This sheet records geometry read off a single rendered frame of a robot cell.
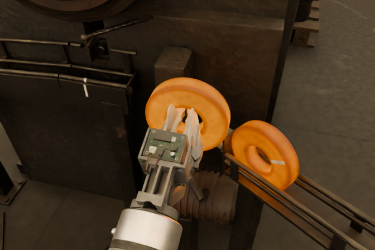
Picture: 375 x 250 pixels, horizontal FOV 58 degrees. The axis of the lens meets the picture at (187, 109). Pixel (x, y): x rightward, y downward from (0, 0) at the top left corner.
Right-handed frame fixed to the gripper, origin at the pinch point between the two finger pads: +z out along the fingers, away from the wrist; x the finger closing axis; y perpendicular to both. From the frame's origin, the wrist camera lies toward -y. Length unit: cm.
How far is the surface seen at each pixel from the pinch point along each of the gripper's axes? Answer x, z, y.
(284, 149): -18.4, -0.4, -7.5
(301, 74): -39, 113, -120
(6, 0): 57, 28, -7
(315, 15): -45, 170, -122
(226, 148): -7.3, 2.1, -16.8
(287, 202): -21.2, -7.5, -15.4
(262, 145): -14.5, 0.7, -9.5
